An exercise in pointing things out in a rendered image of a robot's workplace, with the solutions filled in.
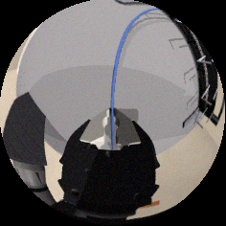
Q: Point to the grey metal rack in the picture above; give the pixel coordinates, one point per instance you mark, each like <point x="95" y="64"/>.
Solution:
<point x="205" y="77"/>

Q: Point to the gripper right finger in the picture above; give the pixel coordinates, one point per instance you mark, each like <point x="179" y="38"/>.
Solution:
<point x="129" y="133"/>

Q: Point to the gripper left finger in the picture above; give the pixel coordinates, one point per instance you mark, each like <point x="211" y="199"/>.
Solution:
<point x="91" y="132"/>

